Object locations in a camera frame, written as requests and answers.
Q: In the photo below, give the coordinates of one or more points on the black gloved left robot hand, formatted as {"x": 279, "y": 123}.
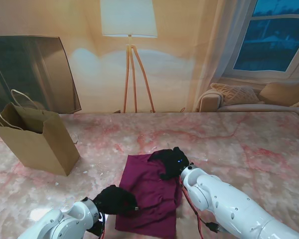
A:
{"x": 117, "y": 199}

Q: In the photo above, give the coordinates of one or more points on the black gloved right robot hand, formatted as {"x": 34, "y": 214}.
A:
{"x": 173, "y": 163}

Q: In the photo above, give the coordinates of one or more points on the magenta shorts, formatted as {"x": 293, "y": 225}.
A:
{"x": 149, "y": 194}

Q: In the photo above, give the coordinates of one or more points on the kraft paper bag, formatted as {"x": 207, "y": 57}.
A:
{"x": 35, "y": 147}

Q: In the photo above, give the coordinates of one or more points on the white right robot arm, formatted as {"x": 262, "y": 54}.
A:
{"x": 234, "y": 199}

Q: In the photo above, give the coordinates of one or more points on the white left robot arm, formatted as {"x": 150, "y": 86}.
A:
{"x": 64, "y": 221}

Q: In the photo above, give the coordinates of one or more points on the beige sofa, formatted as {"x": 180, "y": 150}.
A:
{"x": 239, "y": 107}

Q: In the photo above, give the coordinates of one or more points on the cream knitted cushion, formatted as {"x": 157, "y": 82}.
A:
{"x": 234, "y": 93}

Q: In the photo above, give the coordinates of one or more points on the sheer white curtain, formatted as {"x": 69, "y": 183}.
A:
{"x": 221, "y": 49}

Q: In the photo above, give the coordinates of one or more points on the plain tan cushion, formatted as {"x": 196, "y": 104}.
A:
{"x": 281, "y": 93}

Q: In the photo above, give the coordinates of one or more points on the white tripod floor lamp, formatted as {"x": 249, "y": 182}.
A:
{"x": 128, "y": 20}

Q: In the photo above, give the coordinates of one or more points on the white framed window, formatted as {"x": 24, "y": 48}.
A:
{"x": 271, "y": 42}

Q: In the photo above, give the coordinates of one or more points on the dark grey flat screen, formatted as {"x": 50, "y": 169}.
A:
{"x": 27, "y": 64}

